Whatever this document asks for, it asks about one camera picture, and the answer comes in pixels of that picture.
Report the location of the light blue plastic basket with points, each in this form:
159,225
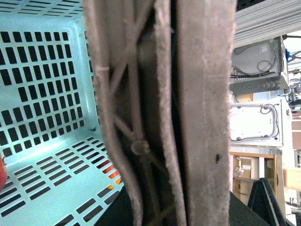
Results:
115,112

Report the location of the red apple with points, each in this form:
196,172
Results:
3,172

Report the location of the wooden shelf unit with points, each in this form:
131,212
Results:
246,168

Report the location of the white appliance back panel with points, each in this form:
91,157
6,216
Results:
261,123

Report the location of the black divider wedge right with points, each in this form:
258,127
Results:
263,202

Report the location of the grey appliance with cables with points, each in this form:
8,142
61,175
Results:
259,67

